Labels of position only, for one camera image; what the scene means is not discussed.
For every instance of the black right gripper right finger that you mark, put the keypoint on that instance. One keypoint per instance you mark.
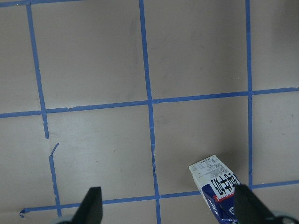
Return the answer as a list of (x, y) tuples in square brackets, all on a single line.
[(249, 209)]

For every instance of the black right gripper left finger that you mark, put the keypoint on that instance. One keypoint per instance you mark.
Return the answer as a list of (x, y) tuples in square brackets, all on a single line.
[(90, 211)]

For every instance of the blue white milk carton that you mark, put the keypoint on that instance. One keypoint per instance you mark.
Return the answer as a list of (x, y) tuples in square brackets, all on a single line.
[(216, 183)]

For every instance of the brown paper table cover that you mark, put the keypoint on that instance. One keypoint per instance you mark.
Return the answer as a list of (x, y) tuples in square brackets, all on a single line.
[(127, 94)]

